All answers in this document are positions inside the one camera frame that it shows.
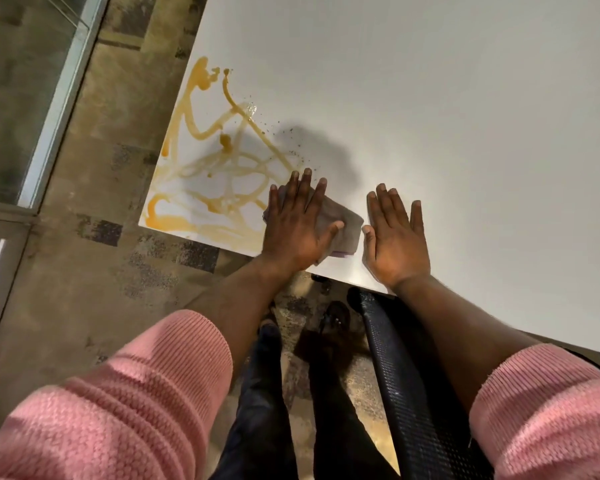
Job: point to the person's left hand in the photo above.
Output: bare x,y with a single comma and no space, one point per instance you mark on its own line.
290,229

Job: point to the person's right hand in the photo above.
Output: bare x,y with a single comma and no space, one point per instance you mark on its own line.
395,249

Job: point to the person's right little finger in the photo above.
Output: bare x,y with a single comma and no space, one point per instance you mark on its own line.
417,215

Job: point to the person's right middle finger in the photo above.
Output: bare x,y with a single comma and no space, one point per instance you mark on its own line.
386,202

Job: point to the person's left little finger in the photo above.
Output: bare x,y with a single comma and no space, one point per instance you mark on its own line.
274,198

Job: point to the person's right thumb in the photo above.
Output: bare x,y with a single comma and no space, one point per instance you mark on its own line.
368,243

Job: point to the person's left thumb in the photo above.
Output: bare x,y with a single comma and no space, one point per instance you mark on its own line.
332,231

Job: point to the person's left middle finger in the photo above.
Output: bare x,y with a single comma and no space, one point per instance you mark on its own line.
306,185

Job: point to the grey purple cleaning cloth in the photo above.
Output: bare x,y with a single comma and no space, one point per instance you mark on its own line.
341,229

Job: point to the person's right forearm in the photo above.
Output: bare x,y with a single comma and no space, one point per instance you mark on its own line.
460,339

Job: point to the person's left forearm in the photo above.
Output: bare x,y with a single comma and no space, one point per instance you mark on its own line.
247,304

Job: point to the yellow brown sauce spill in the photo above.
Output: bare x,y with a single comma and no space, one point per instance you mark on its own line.
215,179

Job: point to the black shoe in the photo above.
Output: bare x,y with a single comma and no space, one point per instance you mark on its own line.
268,324
336,317

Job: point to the black mesh chair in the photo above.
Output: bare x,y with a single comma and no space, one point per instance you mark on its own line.
415,389

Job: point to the black trousers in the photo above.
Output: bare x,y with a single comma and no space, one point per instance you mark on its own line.
337,419

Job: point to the pink knit sweater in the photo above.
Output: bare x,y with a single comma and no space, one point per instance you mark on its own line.
105,399

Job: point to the glass door with metal frame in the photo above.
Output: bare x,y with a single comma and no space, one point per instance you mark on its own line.
35,94

